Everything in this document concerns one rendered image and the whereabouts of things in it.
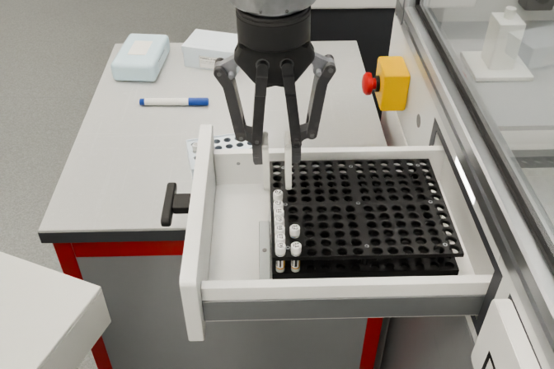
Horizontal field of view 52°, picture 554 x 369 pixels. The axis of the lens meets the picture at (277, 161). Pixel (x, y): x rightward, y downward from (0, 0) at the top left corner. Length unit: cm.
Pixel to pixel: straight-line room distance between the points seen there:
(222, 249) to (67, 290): 20
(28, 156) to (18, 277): 167
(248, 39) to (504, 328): 37
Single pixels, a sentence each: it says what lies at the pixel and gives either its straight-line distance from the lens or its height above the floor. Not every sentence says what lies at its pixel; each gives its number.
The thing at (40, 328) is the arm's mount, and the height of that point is 83.
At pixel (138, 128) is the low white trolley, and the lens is 113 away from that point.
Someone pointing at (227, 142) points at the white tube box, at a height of 79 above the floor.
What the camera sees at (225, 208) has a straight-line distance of 82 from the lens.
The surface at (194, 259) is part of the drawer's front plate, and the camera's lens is 63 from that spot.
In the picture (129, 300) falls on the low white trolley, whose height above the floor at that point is 57.
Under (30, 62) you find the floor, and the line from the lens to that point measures 312.
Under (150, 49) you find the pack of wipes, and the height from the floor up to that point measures 80.
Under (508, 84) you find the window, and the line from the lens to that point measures 67.
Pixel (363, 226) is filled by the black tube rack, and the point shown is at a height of 90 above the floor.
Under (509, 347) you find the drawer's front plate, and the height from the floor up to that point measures 92.
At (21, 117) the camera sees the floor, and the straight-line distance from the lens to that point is 270.
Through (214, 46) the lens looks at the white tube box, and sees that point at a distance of 127.
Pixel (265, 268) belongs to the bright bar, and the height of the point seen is 85.
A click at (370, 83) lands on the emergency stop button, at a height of 89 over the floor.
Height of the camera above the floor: 140
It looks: 39 degrees down
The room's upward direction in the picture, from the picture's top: straight up
